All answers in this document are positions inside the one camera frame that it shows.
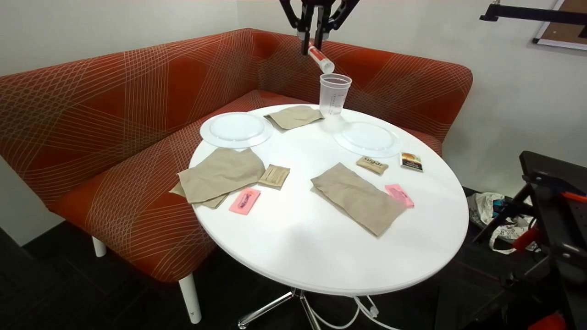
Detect red marker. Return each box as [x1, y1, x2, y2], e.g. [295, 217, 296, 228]
[307, 40, 336, 74]

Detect clear plastic mug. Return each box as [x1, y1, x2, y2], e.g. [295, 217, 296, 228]
[319, 73, 353, 118]

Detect clear plastic plate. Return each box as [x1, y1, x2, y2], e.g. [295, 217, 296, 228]
[200, 112, 275, 149]
[333, 121, 404, 159]

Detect brown sugar packet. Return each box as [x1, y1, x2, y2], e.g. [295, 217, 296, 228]
[355, 155, 389, 176]

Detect brown paper packet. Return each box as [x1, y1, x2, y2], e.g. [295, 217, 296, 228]
[257, 164, 291, 190]

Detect tea bag packet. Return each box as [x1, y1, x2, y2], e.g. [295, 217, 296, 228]
[399, 152, 424, 173]

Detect pink sweetener packet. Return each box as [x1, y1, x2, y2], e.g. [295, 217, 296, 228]
[384, 183, 415, 209]
[228, 187, 262, 216]

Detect black stand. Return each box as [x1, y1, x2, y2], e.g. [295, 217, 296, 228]
[479, 2, 587, 27]

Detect orange patterned corner sofa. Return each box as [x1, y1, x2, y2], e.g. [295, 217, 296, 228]
[0, 27, 474, 324]

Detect cork board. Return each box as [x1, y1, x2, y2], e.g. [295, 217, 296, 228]
[532, 0, 587, 51]

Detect white plastic bag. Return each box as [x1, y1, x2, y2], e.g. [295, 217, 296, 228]
[466, 192, 538, 255]

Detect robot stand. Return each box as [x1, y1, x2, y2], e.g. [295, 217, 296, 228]
[472, 150, 587, 330]

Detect white cable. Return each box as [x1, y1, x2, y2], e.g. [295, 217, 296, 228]
[306, 295, 400, 330]

